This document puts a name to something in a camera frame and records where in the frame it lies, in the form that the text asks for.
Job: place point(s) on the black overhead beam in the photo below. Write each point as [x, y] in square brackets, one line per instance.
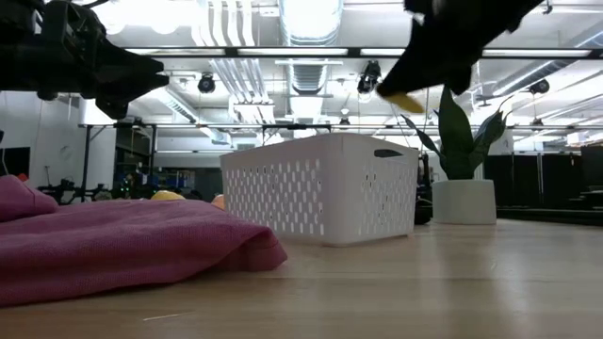
[353, 52]

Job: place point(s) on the silver ventilation duct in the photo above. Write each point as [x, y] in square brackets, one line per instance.
[311, 23]

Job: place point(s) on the orange toy peach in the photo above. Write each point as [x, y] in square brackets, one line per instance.
[219, 202]

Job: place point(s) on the black ceiling spotlight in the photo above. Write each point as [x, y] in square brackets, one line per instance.
[369, 77]
[206, 84]
[540, 86]

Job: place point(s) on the black background rack frame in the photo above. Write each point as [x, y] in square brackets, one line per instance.
[86, 160]

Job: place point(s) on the green artificial plant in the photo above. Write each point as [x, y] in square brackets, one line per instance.
[454, 136]

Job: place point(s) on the black background robot arm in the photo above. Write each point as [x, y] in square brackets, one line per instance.
[70, 190]

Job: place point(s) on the white plant pot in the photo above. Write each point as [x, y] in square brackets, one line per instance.
[464, 202]

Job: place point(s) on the yellow toy banana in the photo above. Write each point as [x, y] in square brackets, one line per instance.
[407, 102]

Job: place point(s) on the magenta cloth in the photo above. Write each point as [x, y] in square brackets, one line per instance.
[118, 245]

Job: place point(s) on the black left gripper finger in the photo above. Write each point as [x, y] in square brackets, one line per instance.
[113, 104]
[136, 73]

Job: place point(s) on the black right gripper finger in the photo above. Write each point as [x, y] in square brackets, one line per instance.
[459, 80]
[417, 70]

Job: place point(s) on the white perforated plastic basket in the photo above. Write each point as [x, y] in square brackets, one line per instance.
[330, 160]

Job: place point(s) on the black room partition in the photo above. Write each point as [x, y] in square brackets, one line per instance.
[560, 179]

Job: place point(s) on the yellow toy pineapple green top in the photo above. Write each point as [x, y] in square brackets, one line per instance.
[167, 196]

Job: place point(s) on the black wall monitor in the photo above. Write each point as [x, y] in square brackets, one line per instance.
[14, 161]

